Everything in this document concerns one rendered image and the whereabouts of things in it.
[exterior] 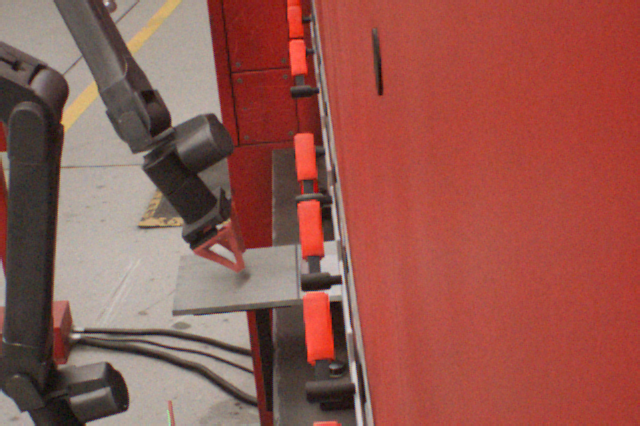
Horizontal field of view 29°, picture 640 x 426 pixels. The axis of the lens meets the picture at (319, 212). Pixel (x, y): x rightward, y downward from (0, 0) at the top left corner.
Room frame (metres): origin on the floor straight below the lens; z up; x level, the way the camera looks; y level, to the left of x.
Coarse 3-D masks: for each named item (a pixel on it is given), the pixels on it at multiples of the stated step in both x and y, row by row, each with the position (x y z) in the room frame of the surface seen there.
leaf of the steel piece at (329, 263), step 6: (300, 258) 1.64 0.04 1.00; (324, 258) 1.64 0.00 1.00; (330, 258) 1.64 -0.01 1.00; (336, 258) 1.64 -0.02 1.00; (300, 264) 1.60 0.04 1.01; (306, 264) 1.63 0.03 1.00; (324, 264) 1.62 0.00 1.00; (330, 264) 1.62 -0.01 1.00; (336, 264) 1.62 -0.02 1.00; (300, 270) 1.57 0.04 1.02; (306, 270) 1.61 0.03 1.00; (324, 270) 1.60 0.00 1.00; (330, 270) 1.60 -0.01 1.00; (336, 270) 1.60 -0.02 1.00
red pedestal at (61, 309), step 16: (0, 128) 3.16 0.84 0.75; (0, 144) 3.16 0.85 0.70; (0, 160) 3.27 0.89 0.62; (0, 176) 3.24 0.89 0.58; (0, 192) 3.24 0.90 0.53; (0, 208) 3.24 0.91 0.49; (0, 224) 3.24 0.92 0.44; (0, 240) 3.24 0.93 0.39; (0, 256) 3.24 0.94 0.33; (64, 304) 3.32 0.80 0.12; (0, 320) 3.26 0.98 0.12; (64, 320) 3.24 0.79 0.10; (0, 336) 3.18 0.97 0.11; (64, 336) 3.21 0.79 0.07; (0, 352) 3.18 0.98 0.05; (64, 352) 3.18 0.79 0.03
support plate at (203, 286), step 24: (192, 264) 1.67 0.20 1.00; (216, 264) 1.66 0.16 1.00; (264, 264) 1.64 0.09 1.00; (288, 264) 1.64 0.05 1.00; (192, 288) 1.59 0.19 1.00; (216, 288) 1.58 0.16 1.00; (240, 288) 1.57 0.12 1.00; (264, 288) 1.56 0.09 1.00; (288, 288) 1.56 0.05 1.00; (336, 288) 1.54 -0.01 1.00; (192, 312) 1.52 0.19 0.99; (216, 312) 1.52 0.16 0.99
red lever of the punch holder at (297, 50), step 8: (296, 40) 1.73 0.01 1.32; (296, 48) 1.71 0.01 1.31; (304, 48) 1.72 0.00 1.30; (296, 56) 1.70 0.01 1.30; (304, 56) 1.70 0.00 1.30; (296, 64) 1.69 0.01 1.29; (304, 64) 1.69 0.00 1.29; (296, 72) 1.68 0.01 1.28; (304, 72) 1.68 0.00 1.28; (296, 80) 1.68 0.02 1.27; (296, 88) 1.66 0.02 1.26; (304, 88) 1.66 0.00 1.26; (312, 88) 1.66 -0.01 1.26; (296, 96) 1.66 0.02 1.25; (304, 96) 1.66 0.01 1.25
